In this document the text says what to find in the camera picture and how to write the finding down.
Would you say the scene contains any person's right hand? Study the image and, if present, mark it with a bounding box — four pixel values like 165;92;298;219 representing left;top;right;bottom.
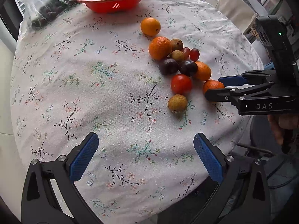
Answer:
268;114;298;145

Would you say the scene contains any floral white tablecloth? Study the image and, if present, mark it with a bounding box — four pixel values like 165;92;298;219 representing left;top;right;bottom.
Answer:
11;0;263;223

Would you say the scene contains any white cloth bag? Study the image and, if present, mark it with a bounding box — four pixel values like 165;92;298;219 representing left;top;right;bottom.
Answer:
204;0;268;34

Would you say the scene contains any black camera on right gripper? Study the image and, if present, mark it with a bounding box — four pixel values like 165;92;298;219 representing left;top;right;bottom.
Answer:
255;15;298;76

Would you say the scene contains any brown longan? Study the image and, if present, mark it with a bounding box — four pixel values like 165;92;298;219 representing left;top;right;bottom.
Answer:
168;94;188;112
170;50;185;63
170;38;184;51

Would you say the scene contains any light orange citrus fruit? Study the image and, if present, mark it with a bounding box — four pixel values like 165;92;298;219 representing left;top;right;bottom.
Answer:
140;17;161;36

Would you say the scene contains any dark plum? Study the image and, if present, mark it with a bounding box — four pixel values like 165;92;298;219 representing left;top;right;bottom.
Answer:
179;60;198;77
159;58;179;75

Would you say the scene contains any black cable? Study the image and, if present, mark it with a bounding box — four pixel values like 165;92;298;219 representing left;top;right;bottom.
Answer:
236;141;299;189

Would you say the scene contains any red grape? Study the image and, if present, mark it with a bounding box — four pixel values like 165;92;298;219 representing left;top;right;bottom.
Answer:
189;48;200;62
182;47;191;60

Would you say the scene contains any red tomato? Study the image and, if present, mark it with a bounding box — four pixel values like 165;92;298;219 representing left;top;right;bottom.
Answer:
171;74;193;95

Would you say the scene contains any clear plastic bag of cherries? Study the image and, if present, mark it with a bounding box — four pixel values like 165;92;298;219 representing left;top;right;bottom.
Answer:
20;0;88;31

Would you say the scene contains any large orange mandarin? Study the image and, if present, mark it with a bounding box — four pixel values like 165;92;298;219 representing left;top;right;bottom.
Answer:
149;36;172;61

